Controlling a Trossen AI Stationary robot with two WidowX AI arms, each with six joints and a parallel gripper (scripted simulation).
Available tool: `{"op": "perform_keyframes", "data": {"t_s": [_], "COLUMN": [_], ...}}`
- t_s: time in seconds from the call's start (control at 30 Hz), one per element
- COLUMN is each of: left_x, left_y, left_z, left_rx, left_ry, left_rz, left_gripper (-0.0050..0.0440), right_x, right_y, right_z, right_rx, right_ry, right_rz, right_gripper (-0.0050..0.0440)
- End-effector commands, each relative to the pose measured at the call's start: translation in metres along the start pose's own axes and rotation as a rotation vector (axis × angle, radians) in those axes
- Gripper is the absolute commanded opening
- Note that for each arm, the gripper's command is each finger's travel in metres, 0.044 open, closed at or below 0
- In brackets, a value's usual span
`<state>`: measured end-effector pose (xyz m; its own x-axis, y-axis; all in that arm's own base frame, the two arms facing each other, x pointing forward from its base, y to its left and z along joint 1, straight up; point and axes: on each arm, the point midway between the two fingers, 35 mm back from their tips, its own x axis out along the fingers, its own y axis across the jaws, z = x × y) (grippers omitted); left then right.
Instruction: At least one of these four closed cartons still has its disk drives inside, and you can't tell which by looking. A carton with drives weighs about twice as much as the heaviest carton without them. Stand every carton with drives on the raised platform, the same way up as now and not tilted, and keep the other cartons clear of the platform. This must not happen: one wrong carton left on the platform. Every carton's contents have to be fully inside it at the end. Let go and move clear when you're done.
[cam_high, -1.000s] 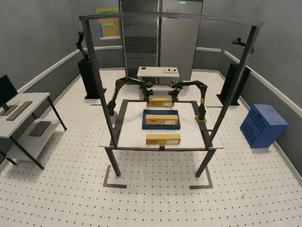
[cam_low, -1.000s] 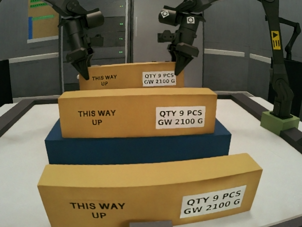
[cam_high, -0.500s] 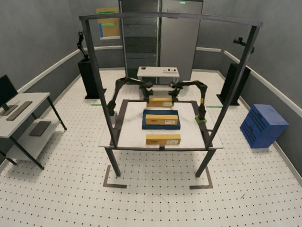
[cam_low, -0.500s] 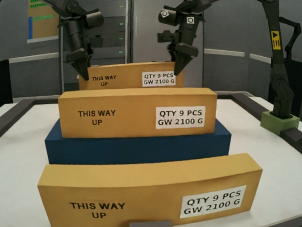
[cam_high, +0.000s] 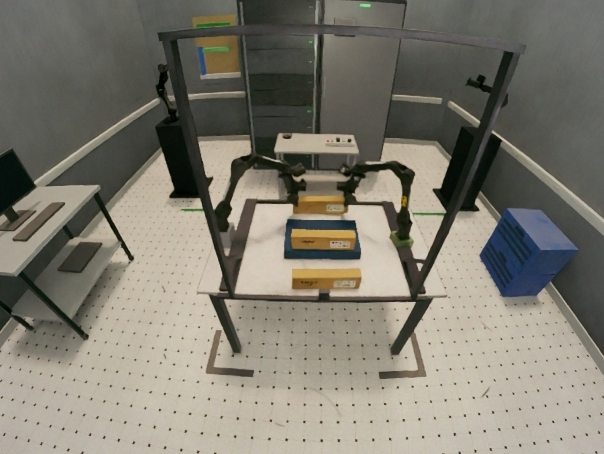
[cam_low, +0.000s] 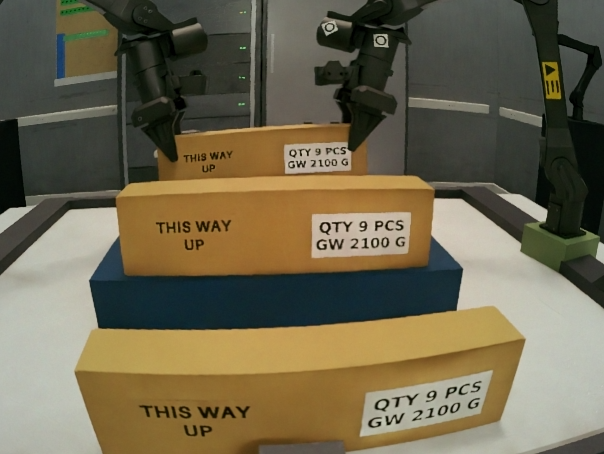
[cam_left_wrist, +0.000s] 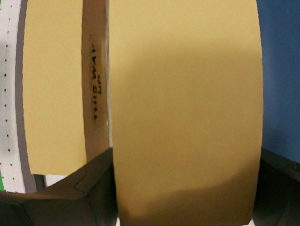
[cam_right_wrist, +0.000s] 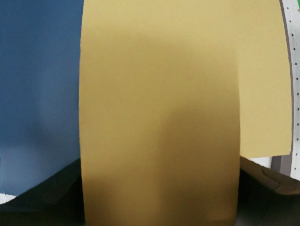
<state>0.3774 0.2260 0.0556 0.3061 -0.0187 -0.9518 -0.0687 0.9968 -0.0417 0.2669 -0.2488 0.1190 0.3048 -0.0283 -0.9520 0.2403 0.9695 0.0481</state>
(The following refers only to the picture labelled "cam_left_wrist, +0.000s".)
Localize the brown cardboard carton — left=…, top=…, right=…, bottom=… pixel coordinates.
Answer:
left=109, top=0, right=263, bottom=226
left=23, top=0, right=110, bottom=176

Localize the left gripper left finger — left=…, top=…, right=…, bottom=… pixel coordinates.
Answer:
left=0, top=146, right=118, bottom=226

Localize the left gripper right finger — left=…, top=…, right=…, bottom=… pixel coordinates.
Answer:
left=252, top=147, right=300, bottom=226

